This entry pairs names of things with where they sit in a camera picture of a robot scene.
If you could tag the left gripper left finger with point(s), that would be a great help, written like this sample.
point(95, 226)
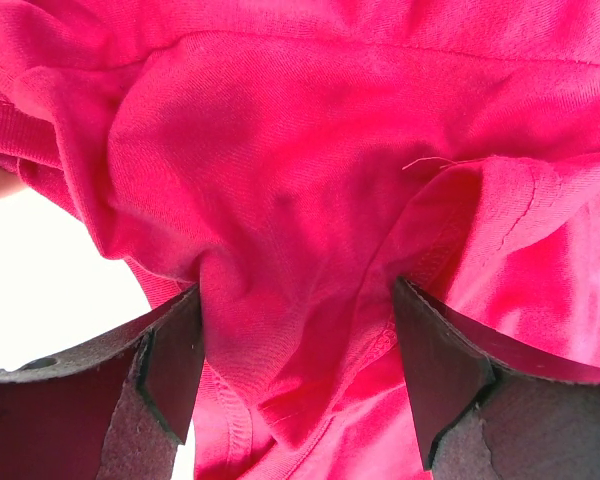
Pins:
point(115, 407)

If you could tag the pink red t shirt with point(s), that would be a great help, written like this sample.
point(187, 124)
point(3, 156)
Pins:
point(292, 159)

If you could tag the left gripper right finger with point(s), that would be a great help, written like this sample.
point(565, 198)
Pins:
point(487, 406)

